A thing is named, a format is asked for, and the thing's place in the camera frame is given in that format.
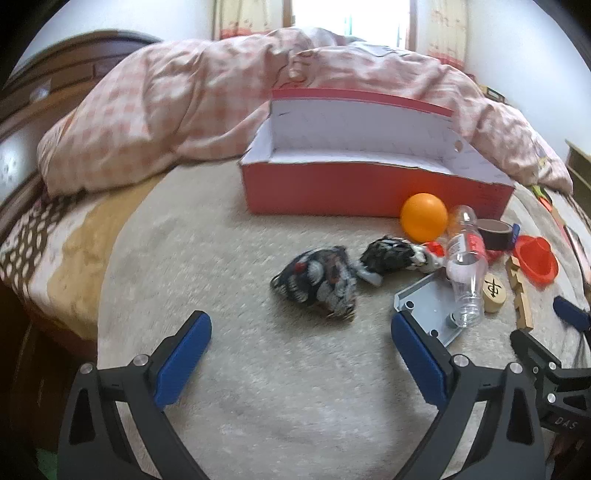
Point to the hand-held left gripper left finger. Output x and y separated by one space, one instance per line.
182 360

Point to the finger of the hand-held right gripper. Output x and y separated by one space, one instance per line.
531 350
572 314

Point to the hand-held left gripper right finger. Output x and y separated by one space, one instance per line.
418 360

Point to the notched wooden bar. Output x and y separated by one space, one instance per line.
524 309

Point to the grey plastic plate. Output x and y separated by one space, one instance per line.
425 304

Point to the red plastic cone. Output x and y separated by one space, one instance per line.
535 261

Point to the clear plastic bottle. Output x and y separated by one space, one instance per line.
464 277

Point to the blue utility knife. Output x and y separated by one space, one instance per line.
515 233

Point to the black white toy figure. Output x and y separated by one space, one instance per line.
388 256

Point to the dark tape roll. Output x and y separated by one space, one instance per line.
494 233

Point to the black patterned cloth pouch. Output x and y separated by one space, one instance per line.
314 281

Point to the orange ball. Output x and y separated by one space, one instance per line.
424 217

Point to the red cardboard box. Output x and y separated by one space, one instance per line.
323 189

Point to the round wooden chess piece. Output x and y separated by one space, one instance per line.
494 293

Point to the green orange toy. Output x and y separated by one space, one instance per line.
542 196

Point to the wooden cabinet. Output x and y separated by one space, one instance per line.
579 161

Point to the brown dotted bed sheet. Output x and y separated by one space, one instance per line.
69 249

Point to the yellow and black box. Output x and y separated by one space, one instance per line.
493 93

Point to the pink checked quilt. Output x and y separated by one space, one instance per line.
184 101

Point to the dark wooden headboard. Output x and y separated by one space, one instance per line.
46 83

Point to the cream patterned curtain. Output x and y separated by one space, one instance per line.
443 27
244 18

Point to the window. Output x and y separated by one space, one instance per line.
351 14

